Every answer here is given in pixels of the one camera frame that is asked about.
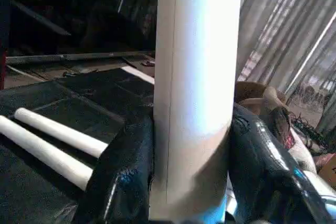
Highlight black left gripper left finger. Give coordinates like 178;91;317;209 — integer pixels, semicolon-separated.
71;110;156;224

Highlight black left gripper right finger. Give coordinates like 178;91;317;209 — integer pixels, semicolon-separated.
227;103;336;224

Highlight white plastic table leg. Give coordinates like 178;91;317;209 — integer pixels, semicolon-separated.
149;0;244;222
14;107;109;158
0;116;93;191

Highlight black work mat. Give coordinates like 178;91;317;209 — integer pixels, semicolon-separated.
0;67;158;224

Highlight dark low furniture silver edge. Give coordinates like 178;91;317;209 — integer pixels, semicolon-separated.
5;50;156;66

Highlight grey sheer curtain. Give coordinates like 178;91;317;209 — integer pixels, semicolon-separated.
235;0;336;130

